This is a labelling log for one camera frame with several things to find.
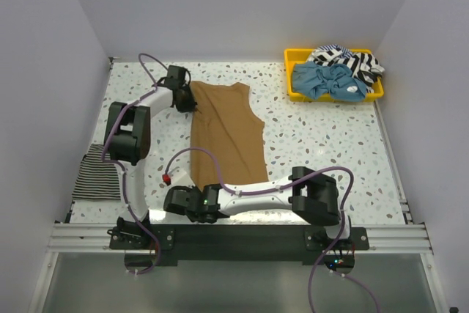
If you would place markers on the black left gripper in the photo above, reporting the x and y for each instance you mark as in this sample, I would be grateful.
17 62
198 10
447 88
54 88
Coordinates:
190 106

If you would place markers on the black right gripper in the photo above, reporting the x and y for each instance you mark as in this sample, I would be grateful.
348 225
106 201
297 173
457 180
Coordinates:
188 189

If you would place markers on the tan tank top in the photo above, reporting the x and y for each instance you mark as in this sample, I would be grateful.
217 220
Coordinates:
225 125

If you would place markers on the black white striped tank top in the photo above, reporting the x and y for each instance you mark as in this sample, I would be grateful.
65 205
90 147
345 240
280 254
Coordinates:
96 180

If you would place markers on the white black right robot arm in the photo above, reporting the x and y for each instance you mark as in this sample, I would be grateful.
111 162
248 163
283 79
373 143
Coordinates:
312 196

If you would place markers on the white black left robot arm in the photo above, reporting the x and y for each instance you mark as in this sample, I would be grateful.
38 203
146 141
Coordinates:
127 138

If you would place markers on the blue tank top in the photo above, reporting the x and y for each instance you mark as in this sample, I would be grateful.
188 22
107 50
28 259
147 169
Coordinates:
314 81

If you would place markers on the navy white striped tank top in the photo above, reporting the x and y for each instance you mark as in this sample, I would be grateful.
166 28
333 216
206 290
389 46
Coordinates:
365 67

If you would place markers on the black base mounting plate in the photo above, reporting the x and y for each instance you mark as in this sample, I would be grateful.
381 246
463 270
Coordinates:
185 242

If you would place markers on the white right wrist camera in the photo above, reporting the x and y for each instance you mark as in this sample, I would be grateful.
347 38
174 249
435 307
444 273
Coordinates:
177 177

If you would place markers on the aluminium frame rail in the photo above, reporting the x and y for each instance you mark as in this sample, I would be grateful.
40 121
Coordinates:
383 239

